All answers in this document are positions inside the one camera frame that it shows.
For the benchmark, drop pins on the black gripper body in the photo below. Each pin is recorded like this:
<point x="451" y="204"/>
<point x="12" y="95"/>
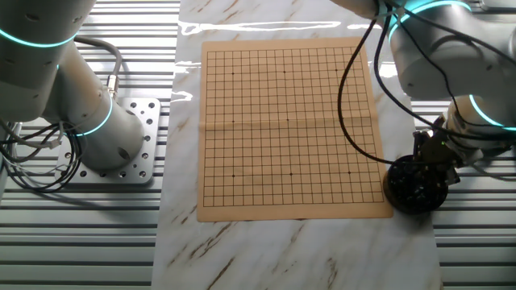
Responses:
<point x="439" y="147"/>

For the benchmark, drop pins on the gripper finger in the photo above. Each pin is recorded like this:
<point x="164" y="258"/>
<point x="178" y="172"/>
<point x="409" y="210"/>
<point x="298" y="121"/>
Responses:
<point x="452" y="174"/>
<point x="420" y="146"/>

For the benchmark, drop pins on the tan go board mat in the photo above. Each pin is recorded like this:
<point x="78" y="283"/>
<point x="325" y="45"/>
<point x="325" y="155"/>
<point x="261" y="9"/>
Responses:
<point x="262" y="161"/>

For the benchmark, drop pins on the black round stone bowl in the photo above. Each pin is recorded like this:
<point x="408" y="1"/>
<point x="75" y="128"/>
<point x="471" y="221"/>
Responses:
<point x="407" y="195"/>

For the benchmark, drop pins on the grey device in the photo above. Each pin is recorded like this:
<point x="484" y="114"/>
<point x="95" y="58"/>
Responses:
<point x="500" y="3"/>

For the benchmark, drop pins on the white marble pattern mat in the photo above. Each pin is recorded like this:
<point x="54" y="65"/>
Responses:
<point x="282" y="258"/>

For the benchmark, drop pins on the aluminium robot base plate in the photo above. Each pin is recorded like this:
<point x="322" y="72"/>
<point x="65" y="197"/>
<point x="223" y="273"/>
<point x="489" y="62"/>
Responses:
<point x="150" y="121"/>

